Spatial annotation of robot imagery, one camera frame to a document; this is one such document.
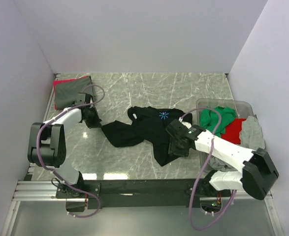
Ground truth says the black t-shirt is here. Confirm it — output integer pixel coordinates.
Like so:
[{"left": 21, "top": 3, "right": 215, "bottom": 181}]
[{"left": 101, "top": 106, "right": 185, "bottom": 166}]

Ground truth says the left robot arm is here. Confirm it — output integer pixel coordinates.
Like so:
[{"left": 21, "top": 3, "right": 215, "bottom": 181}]
[{"left": 28, "top": 92, "right": 101, "bottom": 198}]

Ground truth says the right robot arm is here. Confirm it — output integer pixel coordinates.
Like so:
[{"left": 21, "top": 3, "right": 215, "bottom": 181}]
[{"left": 166, "top": 119, "right": 279, "bottom": 200}]

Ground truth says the folded gray t-shirt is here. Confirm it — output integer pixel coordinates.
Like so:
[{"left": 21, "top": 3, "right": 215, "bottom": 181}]
[{"left": 53, "top": 76, "right": 94, "bottom": 110}]

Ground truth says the green t-shirt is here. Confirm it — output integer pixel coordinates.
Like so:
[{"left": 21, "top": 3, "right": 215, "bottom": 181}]
[{"left": 199, "top": 106, "right": 237, "bottom": 137}]

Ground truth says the folded pink t-shirt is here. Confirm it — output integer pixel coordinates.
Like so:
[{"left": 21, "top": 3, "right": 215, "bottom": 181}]
[{"left": 53, "top": 79, "right": 77, "bottom": 110}]

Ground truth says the red t-shirt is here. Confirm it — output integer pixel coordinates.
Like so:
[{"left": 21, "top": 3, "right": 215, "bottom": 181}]
[{"left": 221, "top": 118, "right": 246, "bottom": 145}]

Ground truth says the clear plastic bin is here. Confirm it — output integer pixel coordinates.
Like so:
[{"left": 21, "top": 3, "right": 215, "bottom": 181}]
[{"left": 195, "top": 98, "right": 268, "bottom": 178}]

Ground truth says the black base beam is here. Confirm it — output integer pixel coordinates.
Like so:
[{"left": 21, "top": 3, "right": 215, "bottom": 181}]
[{"left": 56, "top": 179, "right": 231, "bottom": 212}]

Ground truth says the aluminium rail frame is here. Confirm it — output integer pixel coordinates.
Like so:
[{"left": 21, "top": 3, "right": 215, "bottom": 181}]
[{"left": 4, "top": 72, "right": 280, "bottom": 236}]

